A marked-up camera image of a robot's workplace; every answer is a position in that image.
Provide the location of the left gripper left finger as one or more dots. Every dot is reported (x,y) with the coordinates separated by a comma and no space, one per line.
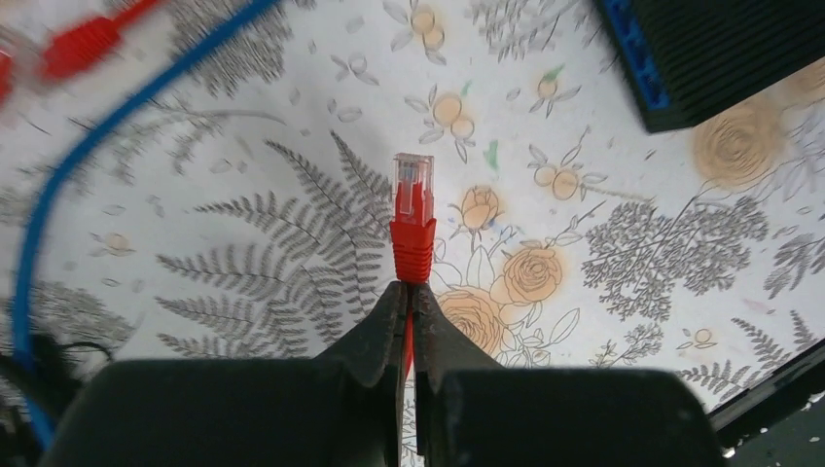
(372,360)

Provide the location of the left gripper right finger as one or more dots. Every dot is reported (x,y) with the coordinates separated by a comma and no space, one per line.
(453,377)

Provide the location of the black network switch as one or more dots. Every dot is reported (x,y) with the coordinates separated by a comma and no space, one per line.
(688,61)

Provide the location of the floral table mat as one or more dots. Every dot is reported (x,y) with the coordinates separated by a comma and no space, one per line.
(200,197)

